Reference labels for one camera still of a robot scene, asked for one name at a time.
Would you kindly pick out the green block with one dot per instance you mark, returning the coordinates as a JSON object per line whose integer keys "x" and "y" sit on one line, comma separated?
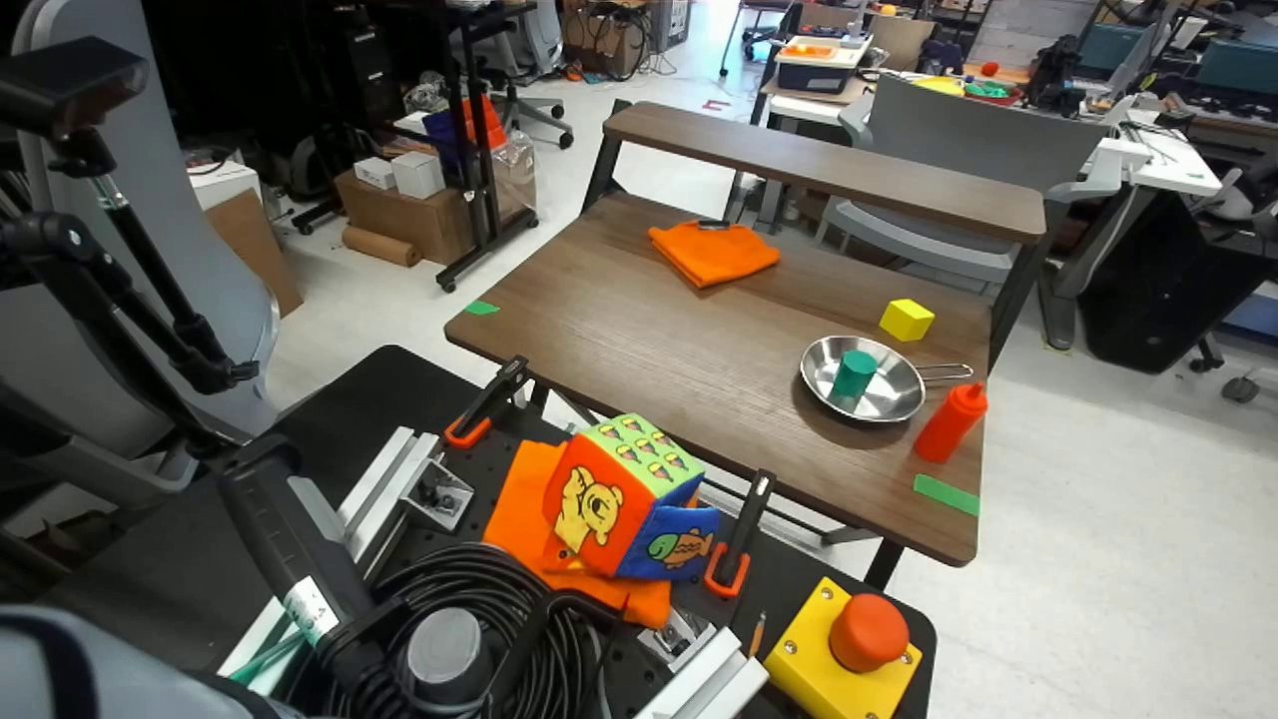
{"x": 854, "y": 376}

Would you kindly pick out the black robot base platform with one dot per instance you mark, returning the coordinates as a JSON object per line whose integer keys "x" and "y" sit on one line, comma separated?
{"x": 363, "y": 413}

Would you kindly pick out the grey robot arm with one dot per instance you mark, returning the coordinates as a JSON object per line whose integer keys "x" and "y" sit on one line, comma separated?
{"x": 94, "y": 666}

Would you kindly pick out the silver metal pan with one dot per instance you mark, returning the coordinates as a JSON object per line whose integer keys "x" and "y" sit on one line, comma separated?
{"x": 895, "y": 388}

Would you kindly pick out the yellow block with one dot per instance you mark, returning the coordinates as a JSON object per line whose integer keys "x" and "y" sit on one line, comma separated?
{"x": 907, "y": 320}

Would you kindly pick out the wooden table with shelf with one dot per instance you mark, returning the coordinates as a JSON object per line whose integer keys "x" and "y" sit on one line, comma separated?
{"x": 663, "y": 345}

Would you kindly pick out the orange folded cloth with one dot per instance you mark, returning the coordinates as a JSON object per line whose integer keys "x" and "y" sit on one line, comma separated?
{"x": 711, "y": 252}

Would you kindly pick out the colourful plush cube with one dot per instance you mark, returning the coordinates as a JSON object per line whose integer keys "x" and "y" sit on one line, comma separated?
{"x": 625, "y": 502}

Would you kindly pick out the black clamp with orange tip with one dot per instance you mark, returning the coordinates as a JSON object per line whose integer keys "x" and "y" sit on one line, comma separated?
{"x": 485, "y": 404}
{"x": 739, "y": 533}

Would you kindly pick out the small green tape strip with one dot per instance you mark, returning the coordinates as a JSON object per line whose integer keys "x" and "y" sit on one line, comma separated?
{"x": 481, "y": 311}

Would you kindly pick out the large cardboard box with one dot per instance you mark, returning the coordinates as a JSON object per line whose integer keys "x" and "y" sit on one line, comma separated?
{"x": 424, "y": 215}

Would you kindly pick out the black metal stand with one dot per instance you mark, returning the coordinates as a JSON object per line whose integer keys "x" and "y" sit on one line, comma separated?
{"x": 474, "y": 161}

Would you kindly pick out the orange squeeze bottle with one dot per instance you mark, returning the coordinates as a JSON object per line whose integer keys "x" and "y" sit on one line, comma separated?
{"x": 952, "y": 420}

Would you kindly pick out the large green tape strip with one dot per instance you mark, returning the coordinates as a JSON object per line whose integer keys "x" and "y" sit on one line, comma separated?
{"x": 950, "y": 498}

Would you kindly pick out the yellow emergency stop box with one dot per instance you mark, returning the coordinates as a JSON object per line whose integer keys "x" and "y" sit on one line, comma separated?
{"x": 833, "y": 659}

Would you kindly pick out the grey office chair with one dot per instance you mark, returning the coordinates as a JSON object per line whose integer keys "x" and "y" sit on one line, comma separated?
{"x": 959, "y": 161}

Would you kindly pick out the flat brown cardboard box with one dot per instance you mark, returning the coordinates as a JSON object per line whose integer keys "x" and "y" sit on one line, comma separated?
{"x": 260, "y": 247}

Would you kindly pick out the black cabinet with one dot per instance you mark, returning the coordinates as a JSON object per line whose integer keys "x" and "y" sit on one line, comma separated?
{"x": 1160, "y": 284}

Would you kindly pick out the white desk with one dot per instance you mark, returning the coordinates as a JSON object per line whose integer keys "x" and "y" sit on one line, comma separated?
{"x": 1143, "y": 161}

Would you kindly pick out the long aluminium rail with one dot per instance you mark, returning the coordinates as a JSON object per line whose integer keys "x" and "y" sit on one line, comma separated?
{"x": 380, "y": 486}

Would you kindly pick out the short aluminium rail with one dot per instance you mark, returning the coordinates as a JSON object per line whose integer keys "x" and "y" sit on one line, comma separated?
{"x": 705, "y": 682}

